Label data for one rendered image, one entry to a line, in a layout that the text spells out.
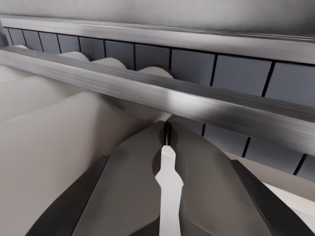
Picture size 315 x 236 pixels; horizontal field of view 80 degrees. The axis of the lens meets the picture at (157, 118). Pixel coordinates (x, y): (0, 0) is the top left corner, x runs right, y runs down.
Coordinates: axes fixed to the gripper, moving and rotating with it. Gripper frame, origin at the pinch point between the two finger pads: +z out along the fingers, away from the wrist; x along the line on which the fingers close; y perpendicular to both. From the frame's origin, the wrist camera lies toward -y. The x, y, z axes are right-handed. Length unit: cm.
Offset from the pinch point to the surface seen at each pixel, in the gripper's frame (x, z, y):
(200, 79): 2.8, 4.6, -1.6
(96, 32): -7.2, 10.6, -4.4
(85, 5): -10.7, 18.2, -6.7
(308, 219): 16.5, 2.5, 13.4
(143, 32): -2.2, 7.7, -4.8
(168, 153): 0.4, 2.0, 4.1
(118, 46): -4.7, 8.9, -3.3
